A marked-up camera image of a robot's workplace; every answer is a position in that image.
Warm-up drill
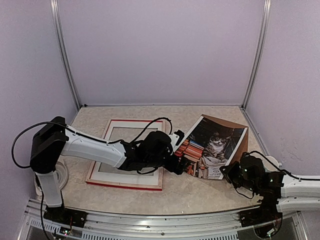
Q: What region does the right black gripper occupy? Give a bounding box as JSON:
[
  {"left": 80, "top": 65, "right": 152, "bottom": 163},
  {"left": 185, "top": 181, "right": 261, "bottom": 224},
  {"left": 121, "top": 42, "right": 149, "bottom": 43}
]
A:
[{"left": 220, "top": 160, "right": 259, "bottom": 193}]

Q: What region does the brown backing board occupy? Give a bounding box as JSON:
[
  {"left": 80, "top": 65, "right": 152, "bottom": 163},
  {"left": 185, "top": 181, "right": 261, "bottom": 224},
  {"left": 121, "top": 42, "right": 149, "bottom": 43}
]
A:
[{"left": 199, "top": 114, "right": 249, "bottom": 166}]

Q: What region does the cat photo print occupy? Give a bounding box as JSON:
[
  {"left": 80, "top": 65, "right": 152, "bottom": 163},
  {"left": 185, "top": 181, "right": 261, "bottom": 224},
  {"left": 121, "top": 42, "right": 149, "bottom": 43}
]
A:
[{"left": 174, "top": 114, "right": 249, "bottom": 180}]

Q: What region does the white mat board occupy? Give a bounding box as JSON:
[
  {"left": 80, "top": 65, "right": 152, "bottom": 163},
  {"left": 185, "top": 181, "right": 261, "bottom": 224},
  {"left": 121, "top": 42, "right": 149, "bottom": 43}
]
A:
[{"left": 89, "top": 119, "right": 166, "bottom": 181}]

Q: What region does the red wooden picture frame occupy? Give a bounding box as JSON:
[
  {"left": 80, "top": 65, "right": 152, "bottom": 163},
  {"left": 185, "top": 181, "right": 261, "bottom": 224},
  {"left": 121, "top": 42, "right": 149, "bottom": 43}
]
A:
[{"left": 84, "top": 118, "right": 166, "bottom": 192}]

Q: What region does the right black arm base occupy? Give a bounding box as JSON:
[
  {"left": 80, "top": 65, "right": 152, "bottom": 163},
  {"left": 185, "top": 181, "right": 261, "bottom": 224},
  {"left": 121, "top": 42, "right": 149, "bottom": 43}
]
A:
[{"left": 238, "top": 196, "right": 283, "bottom": 227}]

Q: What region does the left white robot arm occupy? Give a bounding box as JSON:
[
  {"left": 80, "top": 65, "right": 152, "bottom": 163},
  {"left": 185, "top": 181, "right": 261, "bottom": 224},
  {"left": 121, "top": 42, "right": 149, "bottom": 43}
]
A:
[{"left": 29, "top": 116, "right": 187, "bottom": 223}]

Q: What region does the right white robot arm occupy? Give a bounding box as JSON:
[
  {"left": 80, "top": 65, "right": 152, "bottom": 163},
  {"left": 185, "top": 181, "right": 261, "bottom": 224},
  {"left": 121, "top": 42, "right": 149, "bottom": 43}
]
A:
[{"left": 220, "top": 150, "right": 320, "bottom": 222}]

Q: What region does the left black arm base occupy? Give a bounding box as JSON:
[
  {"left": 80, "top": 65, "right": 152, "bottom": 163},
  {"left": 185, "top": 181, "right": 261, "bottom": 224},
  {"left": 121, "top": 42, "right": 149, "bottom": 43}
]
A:
[{"left": 43, "top": 205, "right": 88, "bottom": 228}]

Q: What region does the light blue paper cup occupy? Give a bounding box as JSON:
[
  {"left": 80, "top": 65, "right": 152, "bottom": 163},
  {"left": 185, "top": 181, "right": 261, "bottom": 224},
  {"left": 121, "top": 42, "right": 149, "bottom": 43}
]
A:
[{"left": 262, "top": 156, "right": 281, "bottom": 172}]

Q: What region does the white plate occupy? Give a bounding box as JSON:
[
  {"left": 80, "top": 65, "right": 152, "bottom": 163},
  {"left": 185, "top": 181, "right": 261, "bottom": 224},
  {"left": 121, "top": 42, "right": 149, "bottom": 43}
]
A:
[{"left": 34, "top": 160, "right": 69, "bottom": 197}]

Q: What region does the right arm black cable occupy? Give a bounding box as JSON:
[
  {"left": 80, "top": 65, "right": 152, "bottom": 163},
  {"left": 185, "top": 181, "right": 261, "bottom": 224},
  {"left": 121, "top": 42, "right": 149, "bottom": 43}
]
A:
[{"left": 246, "top": 150, "right": 320, "bottom": 181}]

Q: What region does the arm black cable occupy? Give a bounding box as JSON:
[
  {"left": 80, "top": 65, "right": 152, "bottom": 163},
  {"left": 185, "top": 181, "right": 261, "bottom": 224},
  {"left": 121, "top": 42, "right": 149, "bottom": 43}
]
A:
[
  {"left": 11, "top": 116, "right": 175, "bottom": 170},
  {"left": 246, "top": 150, "right": 320, "bottom": 181}
]

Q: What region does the aluminium front rail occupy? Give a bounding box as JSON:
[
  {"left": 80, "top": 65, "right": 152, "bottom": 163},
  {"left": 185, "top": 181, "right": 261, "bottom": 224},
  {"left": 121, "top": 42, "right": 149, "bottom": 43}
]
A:
[{"left": 14, "top": 199, "right": 309, "bottom": 240}]

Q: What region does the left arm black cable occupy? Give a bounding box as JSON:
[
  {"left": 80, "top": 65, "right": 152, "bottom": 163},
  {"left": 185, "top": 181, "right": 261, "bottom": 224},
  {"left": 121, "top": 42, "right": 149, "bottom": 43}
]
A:
[{"left": 11, "top": 116, "right": 175, "bottom": 170}]

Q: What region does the right aluminium corner post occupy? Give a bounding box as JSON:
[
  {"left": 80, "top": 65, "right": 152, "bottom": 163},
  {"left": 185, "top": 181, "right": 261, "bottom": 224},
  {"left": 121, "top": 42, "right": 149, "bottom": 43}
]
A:
[{"left": 241, "top": 0, "right": 272, "bottom": 112}]

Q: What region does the aluminium corner post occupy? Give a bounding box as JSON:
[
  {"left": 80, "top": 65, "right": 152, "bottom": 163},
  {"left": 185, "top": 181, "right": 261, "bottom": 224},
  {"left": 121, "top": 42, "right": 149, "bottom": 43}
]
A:
[
  {"left": 50, "top": 0, "right": 82, "bottom": 110},
  {"left": 241, "top": 0, "right": 272, "bottom": 112}
]

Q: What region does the left aluminium corner post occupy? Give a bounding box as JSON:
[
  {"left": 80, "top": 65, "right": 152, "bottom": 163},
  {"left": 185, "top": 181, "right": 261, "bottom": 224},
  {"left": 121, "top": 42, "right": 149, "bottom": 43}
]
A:
[{"left": 50, "top": 0, "right": 82, "bottom": 110}]

